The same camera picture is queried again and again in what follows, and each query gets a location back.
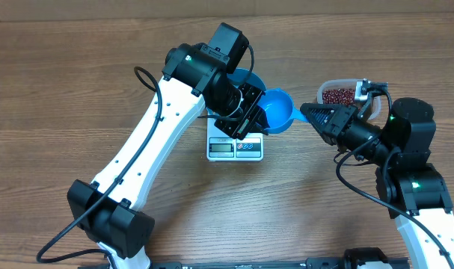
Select blue plastic measuring scoop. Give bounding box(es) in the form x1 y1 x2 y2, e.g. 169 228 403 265
258 89 308 134

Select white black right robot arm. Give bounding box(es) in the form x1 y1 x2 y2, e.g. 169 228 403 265
300 98 454 268

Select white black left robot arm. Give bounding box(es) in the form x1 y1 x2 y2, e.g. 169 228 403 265
67 23 268 268

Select white digital kitchen scale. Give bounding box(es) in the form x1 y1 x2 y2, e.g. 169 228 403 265
206 119 264 161

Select teal blue bowl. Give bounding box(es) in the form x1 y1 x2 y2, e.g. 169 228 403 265
227 68 266 90

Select clear plastic container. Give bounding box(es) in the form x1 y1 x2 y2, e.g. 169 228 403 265
316 78 381 120

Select red adzuki beans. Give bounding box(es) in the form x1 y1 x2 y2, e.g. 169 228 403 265
322 88 355 105

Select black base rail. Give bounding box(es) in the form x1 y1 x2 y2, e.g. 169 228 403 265
76 247 411 269

